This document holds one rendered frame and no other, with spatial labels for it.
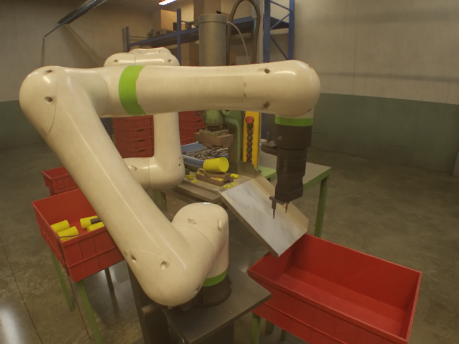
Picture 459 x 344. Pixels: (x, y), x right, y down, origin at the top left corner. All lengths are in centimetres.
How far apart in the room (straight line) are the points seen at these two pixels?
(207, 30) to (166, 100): 68
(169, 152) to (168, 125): 10
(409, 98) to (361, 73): 111
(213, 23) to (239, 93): 72
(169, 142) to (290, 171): 53
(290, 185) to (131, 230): 39
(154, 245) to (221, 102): 29
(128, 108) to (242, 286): 55
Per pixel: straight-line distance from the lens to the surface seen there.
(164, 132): 104
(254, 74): 51
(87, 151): 50
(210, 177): 126
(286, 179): 68
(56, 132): 52
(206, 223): 60
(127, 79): 61
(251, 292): 78
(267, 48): 589
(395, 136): 620
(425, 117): 611
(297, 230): 124
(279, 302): 111
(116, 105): 63
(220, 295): 74
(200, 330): 69
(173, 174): 106
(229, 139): 122
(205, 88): 53
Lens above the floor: 145
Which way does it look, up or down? 18 degrees down
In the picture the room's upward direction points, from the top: straight up
